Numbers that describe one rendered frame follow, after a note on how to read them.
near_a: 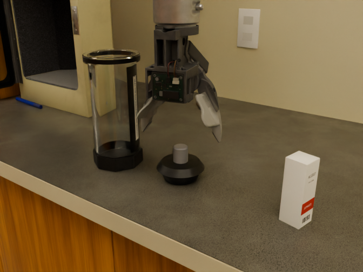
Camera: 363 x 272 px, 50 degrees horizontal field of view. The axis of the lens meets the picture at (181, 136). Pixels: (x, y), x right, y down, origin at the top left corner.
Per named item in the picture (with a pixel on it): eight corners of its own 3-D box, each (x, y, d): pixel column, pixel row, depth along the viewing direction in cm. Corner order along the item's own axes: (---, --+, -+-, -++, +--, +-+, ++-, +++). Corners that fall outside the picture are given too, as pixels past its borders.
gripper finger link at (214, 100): (202, 120, 68) (174, 79, 67) (204, 117, 70) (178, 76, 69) (223, 107, 66) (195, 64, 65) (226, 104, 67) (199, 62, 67)
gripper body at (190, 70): (144, 102, 64) (141, 27, 60) (165, 90, 72) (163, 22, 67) (188, 107, 62) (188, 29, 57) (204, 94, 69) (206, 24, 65)
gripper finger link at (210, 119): (210, 151, 65) (180, 105, 64) (220, 139, 70) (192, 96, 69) (226, 143, 63) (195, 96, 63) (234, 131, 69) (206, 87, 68)
